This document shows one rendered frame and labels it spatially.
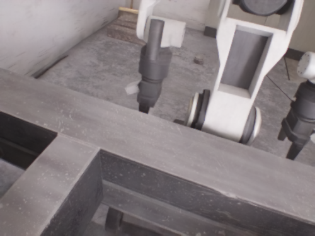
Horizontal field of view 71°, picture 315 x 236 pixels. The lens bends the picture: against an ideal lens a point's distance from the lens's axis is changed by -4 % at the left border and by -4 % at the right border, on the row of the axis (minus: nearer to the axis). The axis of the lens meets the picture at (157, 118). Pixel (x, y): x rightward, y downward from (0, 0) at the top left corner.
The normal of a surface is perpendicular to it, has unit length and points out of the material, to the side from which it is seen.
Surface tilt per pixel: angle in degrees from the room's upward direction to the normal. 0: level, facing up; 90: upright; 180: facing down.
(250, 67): 80
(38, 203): 0
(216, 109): 66
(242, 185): 0
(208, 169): 0
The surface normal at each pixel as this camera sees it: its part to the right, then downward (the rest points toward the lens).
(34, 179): 0.11, -0.73
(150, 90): -0.22, 0.47
